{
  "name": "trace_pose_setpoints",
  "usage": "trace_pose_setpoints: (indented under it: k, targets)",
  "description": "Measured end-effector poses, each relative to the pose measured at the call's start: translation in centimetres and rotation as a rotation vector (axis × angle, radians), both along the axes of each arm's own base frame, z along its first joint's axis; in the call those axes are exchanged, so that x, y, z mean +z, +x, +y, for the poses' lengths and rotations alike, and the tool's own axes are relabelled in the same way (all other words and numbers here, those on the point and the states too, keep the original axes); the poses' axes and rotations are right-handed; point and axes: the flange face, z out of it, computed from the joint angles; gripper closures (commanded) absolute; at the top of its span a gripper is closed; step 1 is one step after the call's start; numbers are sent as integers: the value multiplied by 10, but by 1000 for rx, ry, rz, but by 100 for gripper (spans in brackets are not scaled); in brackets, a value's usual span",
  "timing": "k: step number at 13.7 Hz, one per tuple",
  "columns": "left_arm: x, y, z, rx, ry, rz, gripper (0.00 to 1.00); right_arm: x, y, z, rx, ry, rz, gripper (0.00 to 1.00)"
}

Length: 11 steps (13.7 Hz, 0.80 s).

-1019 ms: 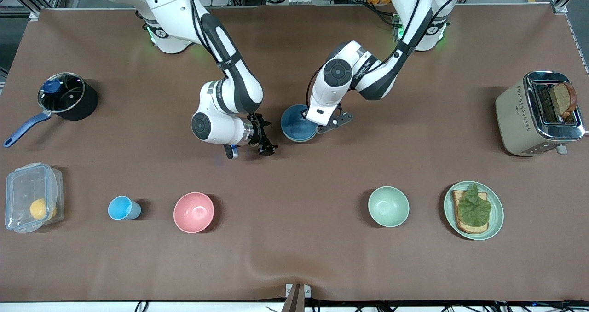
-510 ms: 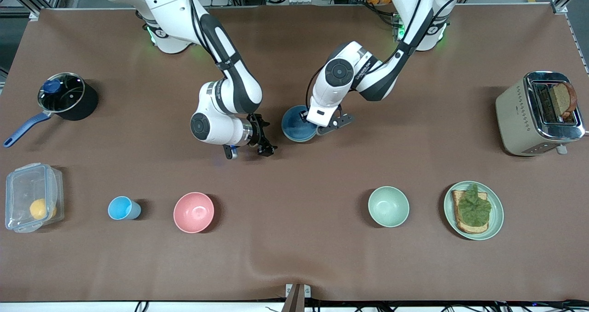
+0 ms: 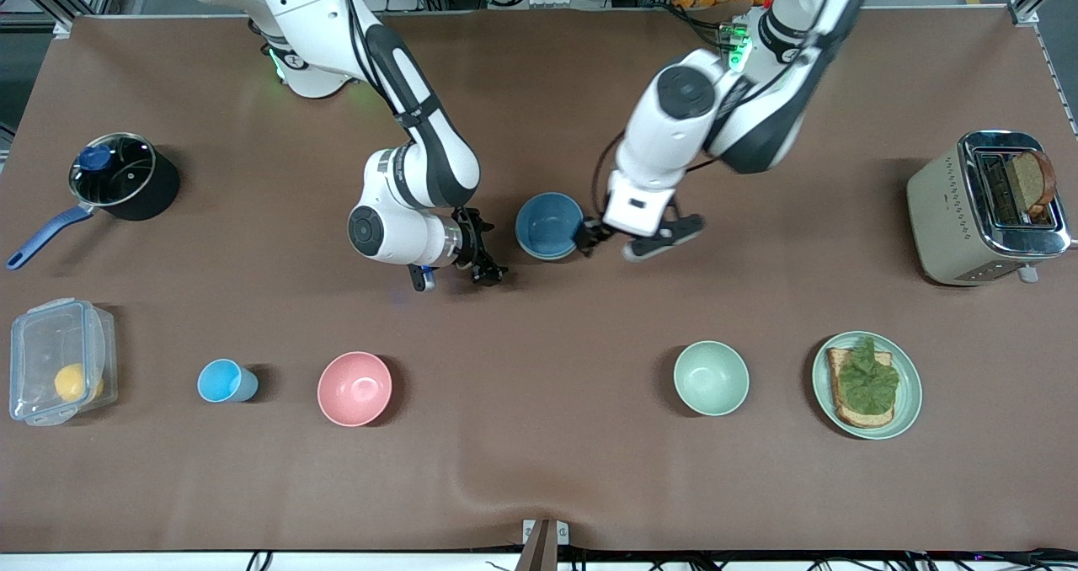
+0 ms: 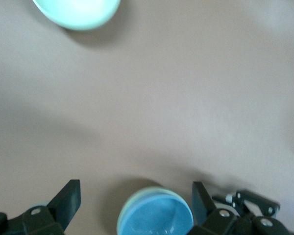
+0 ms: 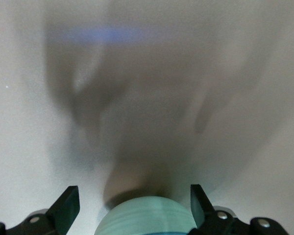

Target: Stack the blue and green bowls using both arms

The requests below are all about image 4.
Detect pale green bowl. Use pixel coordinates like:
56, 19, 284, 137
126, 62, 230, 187
117, 185, 195, 235
31, 0, 122, 31

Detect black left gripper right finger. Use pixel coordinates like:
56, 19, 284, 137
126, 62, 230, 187
186, 181, 294, 235

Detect blue bowl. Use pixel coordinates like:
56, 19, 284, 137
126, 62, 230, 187
119, 194, 193, 235

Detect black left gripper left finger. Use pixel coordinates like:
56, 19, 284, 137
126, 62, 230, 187
0, 180, 82, 235

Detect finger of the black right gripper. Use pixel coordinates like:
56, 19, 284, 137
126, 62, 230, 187
236, 190, 280, 218
212, 193, 245, 214

